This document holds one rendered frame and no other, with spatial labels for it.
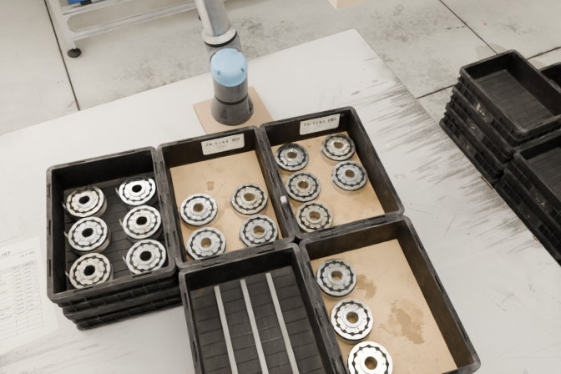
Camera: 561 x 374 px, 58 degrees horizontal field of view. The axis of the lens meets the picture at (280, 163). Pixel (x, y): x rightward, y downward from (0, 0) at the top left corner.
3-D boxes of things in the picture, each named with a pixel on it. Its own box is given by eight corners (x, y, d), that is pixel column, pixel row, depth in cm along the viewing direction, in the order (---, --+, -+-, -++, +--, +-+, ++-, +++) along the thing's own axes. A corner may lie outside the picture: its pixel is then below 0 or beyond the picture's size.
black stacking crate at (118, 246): (60, 191, 149) (47, 168, 140) (162, 169, 154) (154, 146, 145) (64, 319, 126) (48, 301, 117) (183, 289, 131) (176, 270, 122)
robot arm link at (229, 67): (215, 104, 168) (212, 74, 158) (210, 77, 176) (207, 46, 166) (251, 100, 170) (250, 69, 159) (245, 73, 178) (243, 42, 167)
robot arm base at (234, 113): (204, 103, 182) (201, 83, 174) (241, 89, 187) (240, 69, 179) (222, 131, 174) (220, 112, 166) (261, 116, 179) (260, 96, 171)
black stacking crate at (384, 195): (259, 149, 159) (258, 125, 150) (348, 130, 165) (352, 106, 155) (295, 260, 137) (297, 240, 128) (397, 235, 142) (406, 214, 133)
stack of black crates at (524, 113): (432, 135, 251) (458, 67, 215) (480, 117, 259) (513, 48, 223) (483, 198, 229) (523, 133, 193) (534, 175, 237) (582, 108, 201)
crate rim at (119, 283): (48, 171, 142) (45, 166, 140) (156, 149, 147) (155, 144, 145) (49, 305, 119) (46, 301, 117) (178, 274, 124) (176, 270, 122)
